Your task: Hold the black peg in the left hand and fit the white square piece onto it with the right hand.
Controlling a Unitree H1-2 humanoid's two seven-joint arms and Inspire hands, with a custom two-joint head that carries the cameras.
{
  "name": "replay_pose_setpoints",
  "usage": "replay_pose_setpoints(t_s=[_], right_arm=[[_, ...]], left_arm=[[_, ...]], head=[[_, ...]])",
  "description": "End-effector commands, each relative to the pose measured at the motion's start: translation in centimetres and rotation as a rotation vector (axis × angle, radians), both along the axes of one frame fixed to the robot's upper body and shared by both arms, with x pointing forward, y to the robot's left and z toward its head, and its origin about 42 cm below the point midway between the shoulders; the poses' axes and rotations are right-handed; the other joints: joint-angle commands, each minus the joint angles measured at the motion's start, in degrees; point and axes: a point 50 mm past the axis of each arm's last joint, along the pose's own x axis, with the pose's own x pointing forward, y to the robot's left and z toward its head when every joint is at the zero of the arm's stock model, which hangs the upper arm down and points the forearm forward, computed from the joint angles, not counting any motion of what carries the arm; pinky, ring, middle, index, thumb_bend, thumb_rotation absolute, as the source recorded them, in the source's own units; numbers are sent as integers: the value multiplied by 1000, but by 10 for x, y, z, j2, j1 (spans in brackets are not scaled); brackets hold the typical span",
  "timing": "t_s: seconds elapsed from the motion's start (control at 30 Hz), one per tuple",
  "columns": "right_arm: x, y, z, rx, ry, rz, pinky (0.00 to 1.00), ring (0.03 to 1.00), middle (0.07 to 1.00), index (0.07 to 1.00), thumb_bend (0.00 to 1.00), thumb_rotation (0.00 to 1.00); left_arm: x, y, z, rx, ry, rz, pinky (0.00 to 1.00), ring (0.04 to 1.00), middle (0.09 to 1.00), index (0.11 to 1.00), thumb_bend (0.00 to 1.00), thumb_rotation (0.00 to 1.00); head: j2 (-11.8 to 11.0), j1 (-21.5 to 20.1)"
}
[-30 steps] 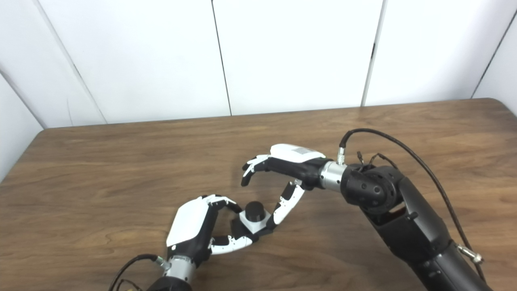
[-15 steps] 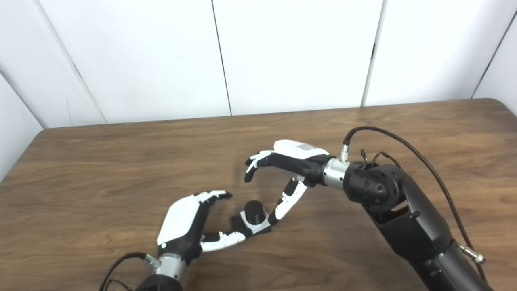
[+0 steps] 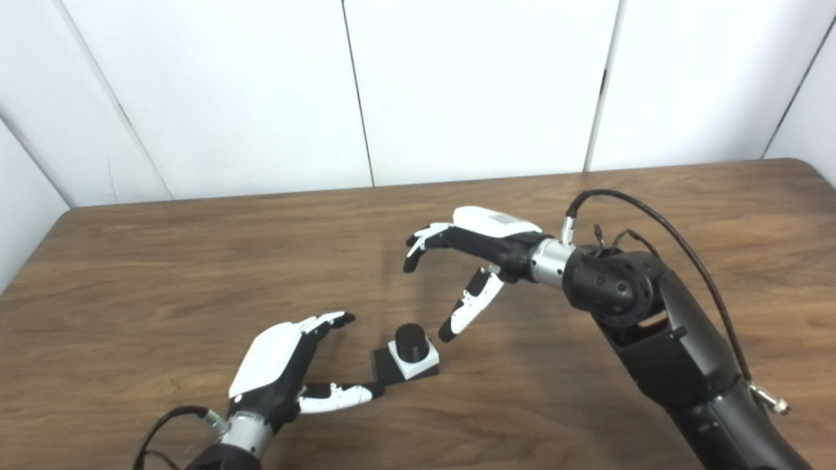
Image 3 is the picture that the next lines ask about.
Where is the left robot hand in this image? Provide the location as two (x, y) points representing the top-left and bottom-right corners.
(227, 311), (386, 458)

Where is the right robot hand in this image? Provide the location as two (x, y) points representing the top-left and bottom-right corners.
(403, 206), (577, 343)

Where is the black peg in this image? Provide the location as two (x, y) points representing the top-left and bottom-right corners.
(371, 323), (440, 386)

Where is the white square piece with hole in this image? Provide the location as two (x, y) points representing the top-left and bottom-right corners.
(388, 338), (440, 381)

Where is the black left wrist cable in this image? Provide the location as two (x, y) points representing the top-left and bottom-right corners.
(133, 405), (229, 470)

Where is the thin right wrist wire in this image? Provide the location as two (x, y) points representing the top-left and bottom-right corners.
(593, 225), (660, 259)

